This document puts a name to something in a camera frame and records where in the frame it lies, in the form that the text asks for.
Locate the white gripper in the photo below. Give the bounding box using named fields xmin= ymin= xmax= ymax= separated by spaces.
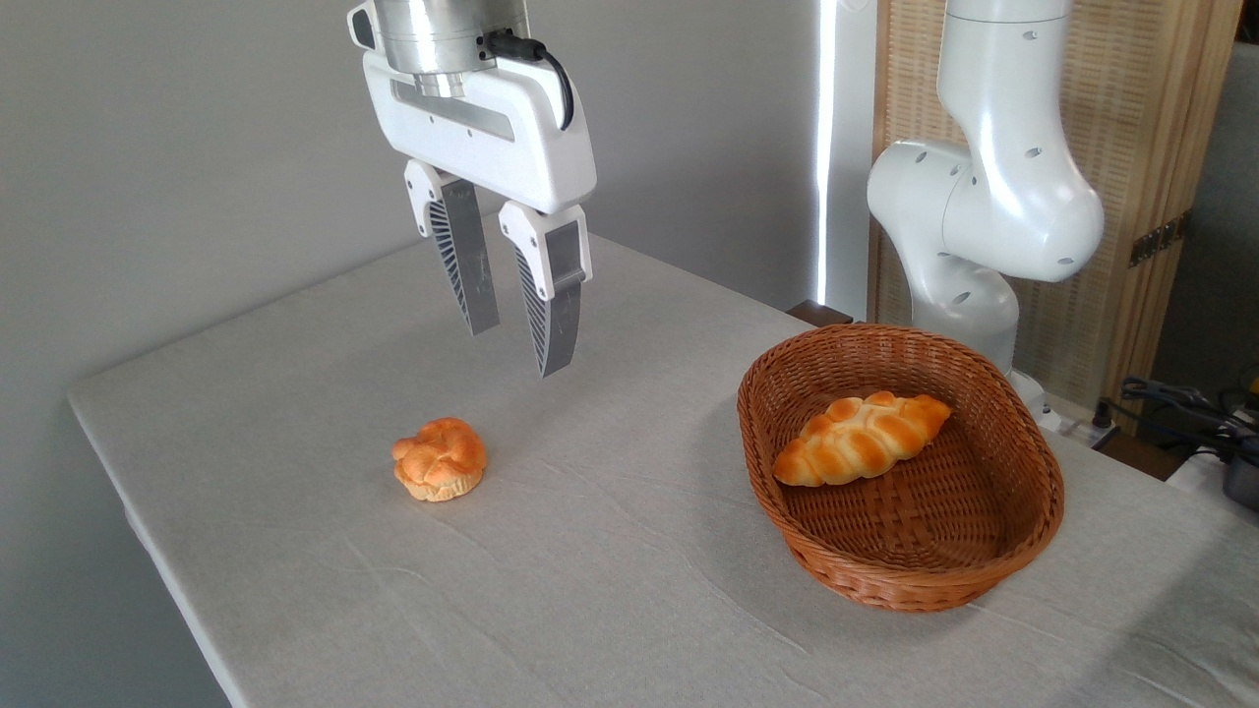
xmin=362 ymin=49 xmax=598 ymax=379

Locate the long braided bread loaf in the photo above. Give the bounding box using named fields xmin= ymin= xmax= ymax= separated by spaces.
xmin=772 ymin=390 xmax=953 ymax=489

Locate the round knotted bread bun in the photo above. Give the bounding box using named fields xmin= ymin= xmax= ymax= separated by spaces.
xmin=391 ymin=417 xmax=488 ymax=503

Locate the light grey tablecloth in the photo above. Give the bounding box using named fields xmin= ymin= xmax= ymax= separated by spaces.
xmin=67 ymin=231 xmax=1259 ymax=708

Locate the brown oval wicker basket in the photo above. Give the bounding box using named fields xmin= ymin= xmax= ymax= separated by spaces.
xmin=737 ymin=324 xmax=1066 ymax=614

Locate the wooden woven folding screen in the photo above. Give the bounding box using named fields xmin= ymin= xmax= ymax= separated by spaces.
xmin=869 ymin=0 xmax=1245 ymax=434

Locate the dark metal screen hinge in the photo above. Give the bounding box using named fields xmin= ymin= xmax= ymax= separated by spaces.
xmin=1129 ymin=218 xmax=1186 ymax=266

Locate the dark grey box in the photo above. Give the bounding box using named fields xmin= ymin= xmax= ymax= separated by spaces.
xmin=1223 ymin=455 xmax=1259 ymax=510

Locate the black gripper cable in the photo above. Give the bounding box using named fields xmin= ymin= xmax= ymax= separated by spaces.
xmin=482 ymin=29 xmax=575 ymax=132

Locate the black cable bundle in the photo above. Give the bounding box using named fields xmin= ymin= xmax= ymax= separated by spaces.
xmin=1094 ymin=377 xmax=1259 ymax=448

